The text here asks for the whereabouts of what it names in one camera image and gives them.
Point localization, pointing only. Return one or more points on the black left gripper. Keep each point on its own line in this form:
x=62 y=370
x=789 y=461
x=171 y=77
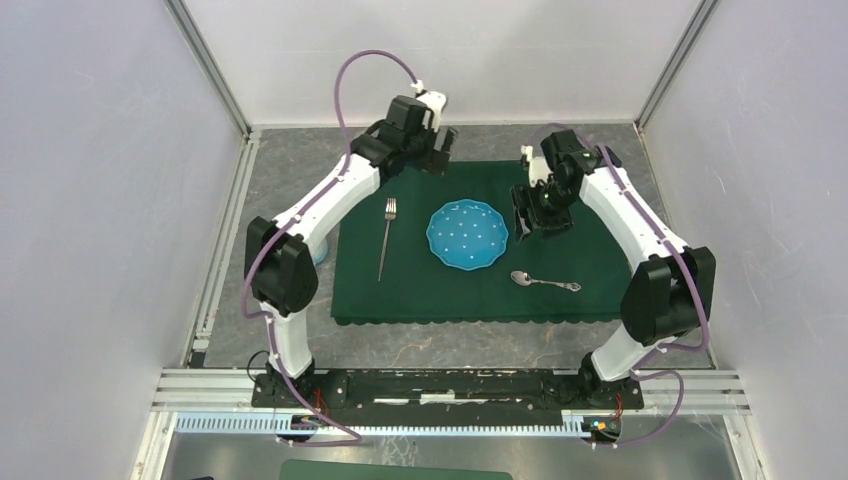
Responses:
x=433 y=161

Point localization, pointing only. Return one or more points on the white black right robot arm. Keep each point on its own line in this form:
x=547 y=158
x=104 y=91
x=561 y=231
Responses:
x=667 y=303

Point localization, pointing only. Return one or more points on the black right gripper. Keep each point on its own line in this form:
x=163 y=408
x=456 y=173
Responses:
x=521 y=201

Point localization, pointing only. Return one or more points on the blue slotted cable duct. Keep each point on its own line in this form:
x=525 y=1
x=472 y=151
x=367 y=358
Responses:
x=285 y=424

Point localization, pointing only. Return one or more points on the green mat at bottom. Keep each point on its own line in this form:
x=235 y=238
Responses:
x=317 y=470

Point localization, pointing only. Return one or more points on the dark green cloth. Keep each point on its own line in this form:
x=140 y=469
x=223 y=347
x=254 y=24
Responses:
x=417 y=288

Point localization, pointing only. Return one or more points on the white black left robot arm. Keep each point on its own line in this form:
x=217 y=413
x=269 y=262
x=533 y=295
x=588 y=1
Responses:
x=280 y=273

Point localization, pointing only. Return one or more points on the blue polka dot plate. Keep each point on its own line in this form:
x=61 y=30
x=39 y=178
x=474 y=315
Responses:
x=467 y=235

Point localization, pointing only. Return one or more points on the silver spoon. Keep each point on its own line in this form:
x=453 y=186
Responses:
x=524 y=279

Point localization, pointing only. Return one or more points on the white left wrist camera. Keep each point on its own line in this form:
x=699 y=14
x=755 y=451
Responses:
x=435 y=104

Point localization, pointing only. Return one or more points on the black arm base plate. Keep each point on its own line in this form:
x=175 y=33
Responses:
x=447 y=398

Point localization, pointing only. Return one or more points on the white blue mug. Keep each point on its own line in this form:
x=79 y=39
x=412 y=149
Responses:
x=320 y=253

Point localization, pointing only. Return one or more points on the silver fork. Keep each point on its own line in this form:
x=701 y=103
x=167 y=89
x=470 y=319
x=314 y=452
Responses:
x=390 y=215

